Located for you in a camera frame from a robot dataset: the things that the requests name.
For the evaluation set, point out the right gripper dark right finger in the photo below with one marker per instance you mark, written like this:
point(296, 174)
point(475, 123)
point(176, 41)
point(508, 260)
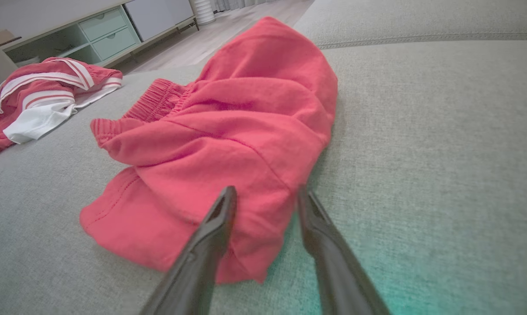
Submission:
point(337, 267)

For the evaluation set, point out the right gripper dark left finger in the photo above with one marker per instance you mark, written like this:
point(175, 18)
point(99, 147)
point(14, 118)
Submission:
point(197, 267)

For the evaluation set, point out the plain red shorts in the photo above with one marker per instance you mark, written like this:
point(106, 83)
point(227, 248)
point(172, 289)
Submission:
point(228, 144)

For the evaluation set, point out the red and white striped jersey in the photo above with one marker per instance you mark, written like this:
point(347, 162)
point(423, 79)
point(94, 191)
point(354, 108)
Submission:
point(40, 105)

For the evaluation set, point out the grey fabric sofa seat cushion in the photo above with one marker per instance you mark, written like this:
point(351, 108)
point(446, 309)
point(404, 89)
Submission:
point(420, 175)

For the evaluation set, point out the pale green cabinet drawer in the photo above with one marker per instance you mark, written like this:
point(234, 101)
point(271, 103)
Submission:
point(102, 24)
point(114, 43)

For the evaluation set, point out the low white tv cabinet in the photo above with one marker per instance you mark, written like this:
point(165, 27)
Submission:
point(114, 30)

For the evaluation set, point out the white ribbed cylinder appliance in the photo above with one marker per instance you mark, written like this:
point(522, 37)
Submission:
point(202, 11)

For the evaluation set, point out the grey stitched sofa cushion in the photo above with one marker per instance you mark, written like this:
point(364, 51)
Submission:
point(420, 19)

